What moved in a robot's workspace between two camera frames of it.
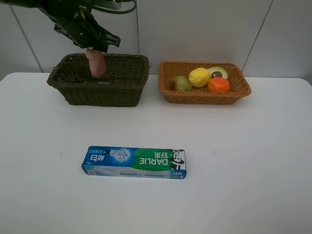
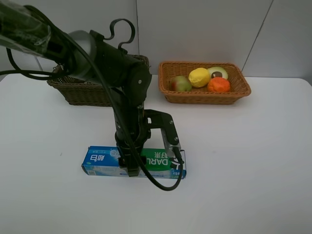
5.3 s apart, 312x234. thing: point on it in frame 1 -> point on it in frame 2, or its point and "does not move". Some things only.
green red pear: (180, 83) does not move
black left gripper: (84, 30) -> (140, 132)
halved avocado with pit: (218, 71) does not move
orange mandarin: (218, 84) does not move
